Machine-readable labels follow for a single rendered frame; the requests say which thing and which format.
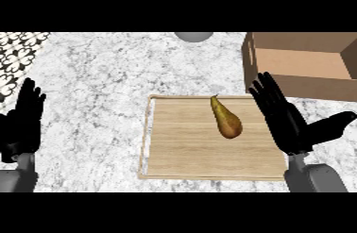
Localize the brown-yellow pear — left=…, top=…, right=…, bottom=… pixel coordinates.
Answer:
left=209, top=93, right=245, bottom=140

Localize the pale wooden tray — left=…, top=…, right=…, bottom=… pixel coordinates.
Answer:
left=137, top=93, right=289, bottom=181

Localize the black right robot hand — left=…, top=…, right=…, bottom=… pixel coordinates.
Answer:
left=248, top=71, right=357, bottom=157

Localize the grey round object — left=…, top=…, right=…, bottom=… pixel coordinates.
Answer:
left=174, top=32, right=215, bottom=43

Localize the black-and-white patterned panel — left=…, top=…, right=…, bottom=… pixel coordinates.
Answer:
left=0, top=32, right=52, bottom=103

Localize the brown cardboard box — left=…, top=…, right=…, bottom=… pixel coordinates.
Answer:
left=242, top=32, right=357, bottom=103

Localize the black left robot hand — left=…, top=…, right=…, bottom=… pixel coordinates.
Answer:
left=0, top=76, right=48, bottom=164

